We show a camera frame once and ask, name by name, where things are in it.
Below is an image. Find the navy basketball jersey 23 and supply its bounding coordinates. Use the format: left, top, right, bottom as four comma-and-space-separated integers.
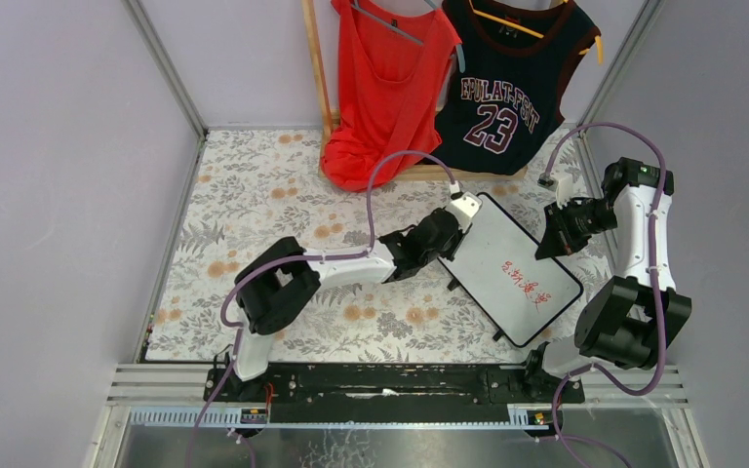
432, 1, 601, 176

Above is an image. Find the red tank top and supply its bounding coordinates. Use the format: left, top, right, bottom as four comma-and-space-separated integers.
322, 1, 461, 192

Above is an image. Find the wooden clothes rack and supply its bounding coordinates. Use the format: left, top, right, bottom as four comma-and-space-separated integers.
300, 0, 528, 181

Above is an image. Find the grey slotted cable duct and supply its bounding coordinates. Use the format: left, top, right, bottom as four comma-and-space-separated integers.
130, 405, 549, 431

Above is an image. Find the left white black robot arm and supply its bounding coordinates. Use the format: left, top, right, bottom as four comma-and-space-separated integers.
220, 209, 472, 382

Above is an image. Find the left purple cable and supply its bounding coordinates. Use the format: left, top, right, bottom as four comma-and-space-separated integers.
183, 150, 463, 468

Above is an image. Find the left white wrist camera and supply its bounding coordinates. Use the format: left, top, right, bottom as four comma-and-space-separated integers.
444, 182, 482, 234

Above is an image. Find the white whiteboard black frame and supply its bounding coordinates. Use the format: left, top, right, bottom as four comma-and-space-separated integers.
440, 192, 584, 348

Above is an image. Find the grey clothes hanger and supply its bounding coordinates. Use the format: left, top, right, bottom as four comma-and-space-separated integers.
351, 0, 466, 72

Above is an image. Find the aluminium frame post left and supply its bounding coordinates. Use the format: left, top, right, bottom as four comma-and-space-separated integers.
122, 0, 208, 138

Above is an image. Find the aluminium frame post right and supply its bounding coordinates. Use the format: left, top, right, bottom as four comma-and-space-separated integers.
577, 0, 666, 137

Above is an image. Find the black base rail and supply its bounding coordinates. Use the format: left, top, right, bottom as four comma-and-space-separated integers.
203, 363, 585, 415

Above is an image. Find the aluminium frame post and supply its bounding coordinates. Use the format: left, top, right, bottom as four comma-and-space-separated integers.
122, 0, 208, 138
577, 0, 666, 137

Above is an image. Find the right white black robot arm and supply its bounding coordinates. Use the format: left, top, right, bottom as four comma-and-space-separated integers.
534, 158, 692, 370

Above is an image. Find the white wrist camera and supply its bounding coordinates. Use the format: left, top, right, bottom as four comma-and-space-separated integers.
444, 182, 482, 234
537, 173, 573, 209

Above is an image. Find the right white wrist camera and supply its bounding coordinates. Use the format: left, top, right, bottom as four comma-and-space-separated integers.
537, 173, 573, 209

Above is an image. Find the yellow clothes hanger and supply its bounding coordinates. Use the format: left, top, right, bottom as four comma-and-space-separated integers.
468, 0, 605, 66

